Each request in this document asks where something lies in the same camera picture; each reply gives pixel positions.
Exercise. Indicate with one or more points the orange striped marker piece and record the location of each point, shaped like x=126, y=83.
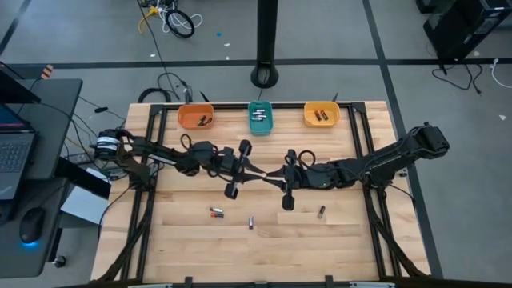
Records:
x=47, y=71

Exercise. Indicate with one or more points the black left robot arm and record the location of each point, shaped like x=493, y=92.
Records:
x=172, y=156

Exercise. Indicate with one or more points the black flat monitor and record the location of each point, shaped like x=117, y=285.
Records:
x=16, y=86

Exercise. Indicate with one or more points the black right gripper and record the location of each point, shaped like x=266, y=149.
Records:
x=304, y=178

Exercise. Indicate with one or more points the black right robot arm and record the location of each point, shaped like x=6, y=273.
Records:
x=380, y=160

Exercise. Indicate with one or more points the black aluminium table frame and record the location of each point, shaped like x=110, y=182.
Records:
x=232, y=105

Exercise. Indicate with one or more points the small black pen-like object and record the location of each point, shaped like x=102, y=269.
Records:
x=101, y=109

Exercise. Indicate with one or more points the yellow plastic bin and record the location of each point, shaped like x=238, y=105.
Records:
x=332, y=120

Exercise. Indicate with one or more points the black round pole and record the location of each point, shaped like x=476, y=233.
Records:
x=267, y=32

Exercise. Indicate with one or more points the teal plastic bin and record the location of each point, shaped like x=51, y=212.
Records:
x=261, y=128

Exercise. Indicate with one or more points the black computer tower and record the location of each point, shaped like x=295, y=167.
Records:
x=460, y=28

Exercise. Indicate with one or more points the black computer mouse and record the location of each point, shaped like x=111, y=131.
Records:
x=32, y=226

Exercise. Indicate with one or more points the white flat box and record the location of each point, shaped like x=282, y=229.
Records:
x=84, y=208

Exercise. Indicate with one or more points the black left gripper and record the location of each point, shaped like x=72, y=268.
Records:
x=230, y=168

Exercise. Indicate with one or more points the dark grey laptop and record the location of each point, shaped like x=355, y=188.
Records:
x=14, y=160

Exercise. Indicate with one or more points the silver black battery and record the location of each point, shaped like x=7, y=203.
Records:
x=216, y=209

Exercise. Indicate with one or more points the black caster wheel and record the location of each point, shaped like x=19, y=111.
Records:
x=60, y=261

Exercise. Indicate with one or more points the orange plastic bin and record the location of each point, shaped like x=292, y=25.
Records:
x=190, y=114

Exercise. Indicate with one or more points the black power strip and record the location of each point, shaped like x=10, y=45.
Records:
x=80, y=158

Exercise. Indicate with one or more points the black side desk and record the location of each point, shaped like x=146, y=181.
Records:
x=56, y=120

